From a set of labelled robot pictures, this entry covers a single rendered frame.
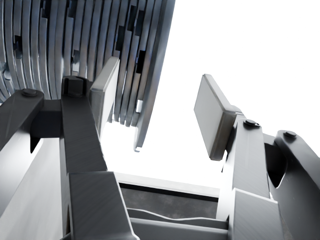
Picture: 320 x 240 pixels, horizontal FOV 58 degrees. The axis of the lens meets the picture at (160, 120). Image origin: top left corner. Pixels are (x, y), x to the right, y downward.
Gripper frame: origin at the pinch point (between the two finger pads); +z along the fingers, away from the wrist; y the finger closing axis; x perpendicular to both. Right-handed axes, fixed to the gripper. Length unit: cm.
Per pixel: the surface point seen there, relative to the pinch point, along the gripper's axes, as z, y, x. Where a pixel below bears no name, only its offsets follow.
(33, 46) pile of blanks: 14.4, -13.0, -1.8
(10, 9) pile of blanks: 14.4, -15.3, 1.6
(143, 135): 9.2, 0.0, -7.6
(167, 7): 8.4, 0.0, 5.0
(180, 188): 321, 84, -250
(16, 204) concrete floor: 65, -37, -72
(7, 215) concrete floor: 57, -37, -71
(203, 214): 312, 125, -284
